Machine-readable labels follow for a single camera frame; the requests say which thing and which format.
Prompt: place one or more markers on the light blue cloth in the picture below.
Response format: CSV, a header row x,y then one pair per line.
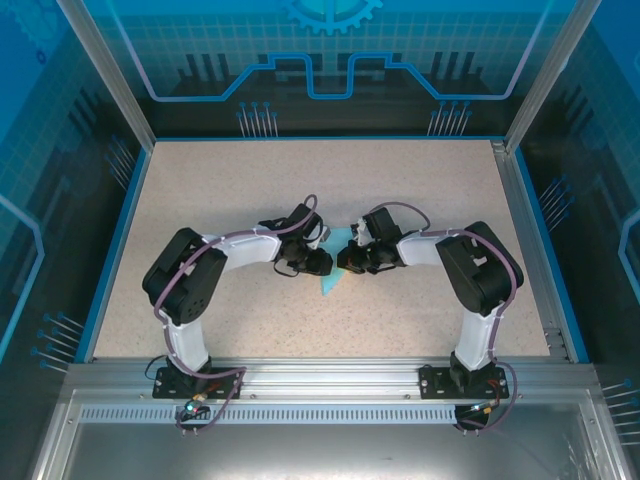
x,y
330,284

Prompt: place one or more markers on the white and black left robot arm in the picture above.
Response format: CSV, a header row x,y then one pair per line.
x,y
250,250

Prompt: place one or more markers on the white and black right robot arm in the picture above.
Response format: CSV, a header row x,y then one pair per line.
x,y
417,247

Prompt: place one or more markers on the sheet metal tray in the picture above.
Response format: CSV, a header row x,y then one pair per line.
x,y
325,450

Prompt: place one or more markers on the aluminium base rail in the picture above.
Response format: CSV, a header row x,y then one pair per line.
x,y
325,380

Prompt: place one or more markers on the aluminium side rail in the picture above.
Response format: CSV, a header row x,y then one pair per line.
x,y
517,200

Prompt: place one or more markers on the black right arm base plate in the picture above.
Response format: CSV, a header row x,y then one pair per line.
x,y
431,387

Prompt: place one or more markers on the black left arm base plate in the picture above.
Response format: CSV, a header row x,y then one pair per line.
x,y
162,391

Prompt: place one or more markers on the aluminium frame post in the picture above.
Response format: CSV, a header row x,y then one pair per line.
x,y
111,75
546,75

